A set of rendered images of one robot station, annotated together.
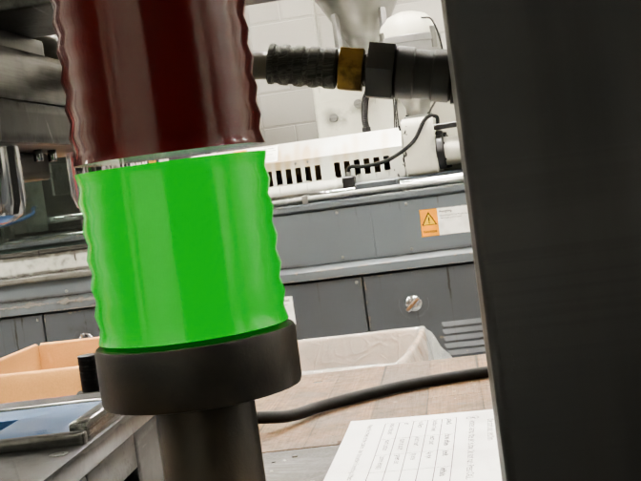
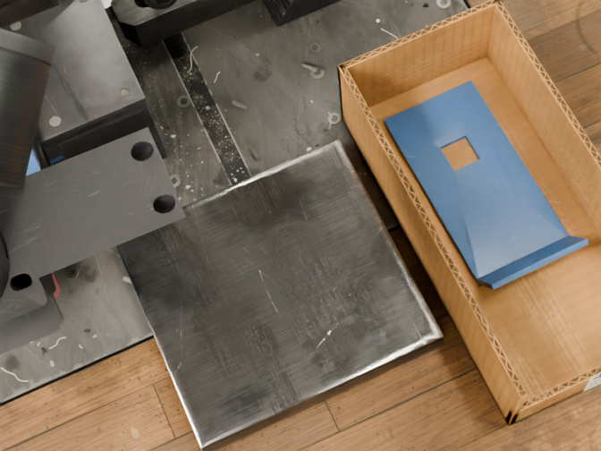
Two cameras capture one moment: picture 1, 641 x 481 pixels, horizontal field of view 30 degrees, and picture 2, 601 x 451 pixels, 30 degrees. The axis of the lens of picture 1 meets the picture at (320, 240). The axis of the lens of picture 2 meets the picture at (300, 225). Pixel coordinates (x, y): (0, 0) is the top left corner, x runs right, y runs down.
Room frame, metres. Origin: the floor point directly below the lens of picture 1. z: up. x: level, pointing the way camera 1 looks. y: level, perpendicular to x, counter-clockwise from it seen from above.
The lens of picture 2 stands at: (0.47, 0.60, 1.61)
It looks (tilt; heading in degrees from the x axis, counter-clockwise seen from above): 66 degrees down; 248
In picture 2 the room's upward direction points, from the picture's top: 10 degrees counter-clockwise
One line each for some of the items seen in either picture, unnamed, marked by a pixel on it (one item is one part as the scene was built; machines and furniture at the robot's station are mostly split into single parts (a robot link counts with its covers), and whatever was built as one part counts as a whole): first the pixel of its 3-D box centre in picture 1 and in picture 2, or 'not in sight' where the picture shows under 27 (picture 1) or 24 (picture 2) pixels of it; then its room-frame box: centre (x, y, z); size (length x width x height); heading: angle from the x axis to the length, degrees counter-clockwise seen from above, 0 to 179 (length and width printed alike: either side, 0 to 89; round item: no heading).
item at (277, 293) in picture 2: not in sight; (275, 290); (0.40, 0.34, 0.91); 0.17 x 0.16 x 0.02; 174
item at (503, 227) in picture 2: not in sight; (481, 179); (0.24, 0.35, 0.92); 0.15 x 0.07 x 0.03; 85
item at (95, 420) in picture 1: (106, 436); not in sight; (0.51, 0.10, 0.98); 0.07 x 0.01 x 0.03; 174
